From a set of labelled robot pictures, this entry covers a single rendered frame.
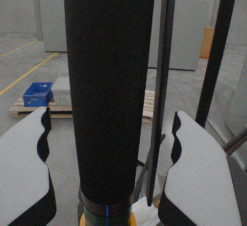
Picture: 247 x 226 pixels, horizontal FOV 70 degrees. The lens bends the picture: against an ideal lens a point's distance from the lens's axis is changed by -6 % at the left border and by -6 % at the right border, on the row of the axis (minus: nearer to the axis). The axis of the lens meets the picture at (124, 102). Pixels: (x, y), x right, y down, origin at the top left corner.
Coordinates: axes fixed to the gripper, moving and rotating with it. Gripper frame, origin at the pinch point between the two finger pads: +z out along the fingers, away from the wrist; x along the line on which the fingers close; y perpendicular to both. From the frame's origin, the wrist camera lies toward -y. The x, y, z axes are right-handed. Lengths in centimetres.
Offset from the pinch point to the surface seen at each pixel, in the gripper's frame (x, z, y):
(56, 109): -100, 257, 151
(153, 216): 4.1, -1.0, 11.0
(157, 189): 16, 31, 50
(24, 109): -153, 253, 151
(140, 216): 2.8, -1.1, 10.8
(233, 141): 17.1, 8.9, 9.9
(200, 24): 230, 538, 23
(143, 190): 11, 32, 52
